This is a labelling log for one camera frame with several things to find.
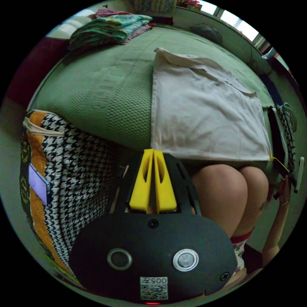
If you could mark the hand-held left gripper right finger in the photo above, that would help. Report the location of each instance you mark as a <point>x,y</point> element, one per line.
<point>165,187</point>

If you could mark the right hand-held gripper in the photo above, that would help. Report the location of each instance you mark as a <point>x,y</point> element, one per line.
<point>286,176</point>

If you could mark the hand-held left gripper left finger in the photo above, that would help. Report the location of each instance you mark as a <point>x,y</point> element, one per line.
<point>141,184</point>

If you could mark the white short sleeve shirt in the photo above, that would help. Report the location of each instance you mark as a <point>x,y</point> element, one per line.
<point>203,115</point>

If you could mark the person's right forearm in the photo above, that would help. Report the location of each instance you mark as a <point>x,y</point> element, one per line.
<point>273,235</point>

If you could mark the person's right hand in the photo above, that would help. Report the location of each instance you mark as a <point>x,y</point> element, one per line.
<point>284,192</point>

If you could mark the person's body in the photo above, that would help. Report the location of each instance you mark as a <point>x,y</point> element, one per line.
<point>220,187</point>

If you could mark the houndstooth and orange patchwork cushion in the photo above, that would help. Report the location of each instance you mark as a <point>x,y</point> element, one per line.
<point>79,168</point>

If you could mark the bed with green mat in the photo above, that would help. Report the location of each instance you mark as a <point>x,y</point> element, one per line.
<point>108,96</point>

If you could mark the purple phone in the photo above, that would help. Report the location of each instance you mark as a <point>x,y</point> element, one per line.
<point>38,183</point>

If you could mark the window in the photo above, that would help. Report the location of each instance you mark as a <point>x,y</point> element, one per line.
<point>239,24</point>

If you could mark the dark grey pillow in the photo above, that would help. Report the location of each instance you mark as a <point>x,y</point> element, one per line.
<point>206,32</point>

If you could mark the pile of clothes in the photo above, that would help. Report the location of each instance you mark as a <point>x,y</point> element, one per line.
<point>108,28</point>

